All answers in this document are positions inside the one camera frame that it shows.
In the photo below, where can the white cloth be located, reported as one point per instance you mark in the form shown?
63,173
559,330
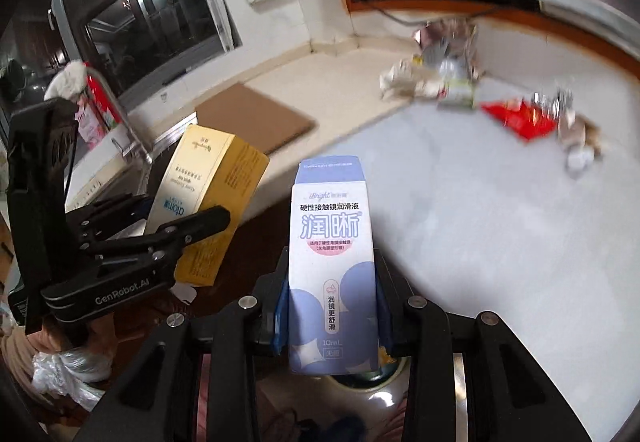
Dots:
67,79

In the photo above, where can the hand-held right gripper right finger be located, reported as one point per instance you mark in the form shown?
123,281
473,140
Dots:
384,307

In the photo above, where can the round trash bin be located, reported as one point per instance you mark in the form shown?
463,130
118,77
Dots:
370,379

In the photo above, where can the steel sink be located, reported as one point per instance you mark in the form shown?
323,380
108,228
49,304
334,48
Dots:
167,135

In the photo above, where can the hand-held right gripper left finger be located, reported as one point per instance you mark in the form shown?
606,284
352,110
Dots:
279,317

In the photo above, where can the crumpled white tissue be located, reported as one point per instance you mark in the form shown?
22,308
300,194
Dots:
579,160

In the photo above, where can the silver foil wrapper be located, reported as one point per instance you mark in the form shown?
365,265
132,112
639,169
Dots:
550,101

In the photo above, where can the person's blue shoe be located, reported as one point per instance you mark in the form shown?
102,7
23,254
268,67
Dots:
345,429

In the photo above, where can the white purple small carton box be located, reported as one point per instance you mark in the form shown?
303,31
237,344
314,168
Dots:
330,272

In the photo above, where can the yellow cream carton box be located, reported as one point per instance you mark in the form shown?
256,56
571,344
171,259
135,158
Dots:
220,171

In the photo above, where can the pink silver crumpled wrapper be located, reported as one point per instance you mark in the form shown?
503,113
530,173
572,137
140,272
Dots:
445,39

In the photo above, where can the brown wooden trim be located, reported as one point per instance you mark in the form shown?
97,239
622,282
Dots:
360,1

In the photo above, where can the clear plastic bag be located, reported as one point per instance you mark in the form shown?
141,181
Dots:
65,367

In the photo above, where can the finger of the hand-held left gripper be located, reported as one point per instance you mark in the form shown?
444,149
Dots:
200,224
112,216

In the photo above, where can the red plastic wrapper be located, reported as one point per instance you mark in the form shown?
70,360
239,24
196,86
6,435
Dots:
520,121

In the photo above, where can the brown cardboard sheet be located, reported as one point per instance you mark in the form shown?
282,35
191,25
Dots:
255,114

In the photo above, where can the crumpled beige paper wrapper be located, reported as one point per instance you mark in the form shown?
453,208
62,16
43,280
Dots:
400,81

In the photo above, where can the person's pink trouser leg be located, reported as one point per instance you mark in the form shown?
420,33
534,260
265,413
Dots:
204,397

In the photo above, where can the green white packet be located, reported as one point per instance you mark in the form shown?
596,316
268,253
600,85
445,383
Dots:
460,89

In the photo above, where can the crumpled brown paper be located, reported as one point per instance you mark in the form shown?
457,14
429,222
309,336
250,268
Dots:
582,131

